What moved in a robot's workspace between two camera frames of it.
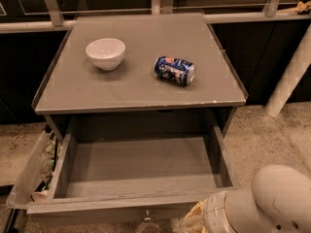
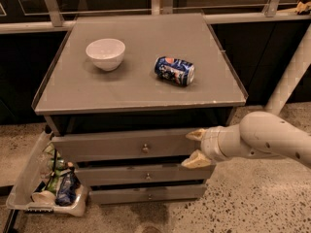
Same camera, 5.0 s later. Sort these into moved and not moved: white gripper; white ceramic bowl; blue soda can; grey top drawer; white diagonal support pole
Moved: white gripper; grey top drawer
Not moved: white ceramic bowl; blue soda can; white diagonal support pole
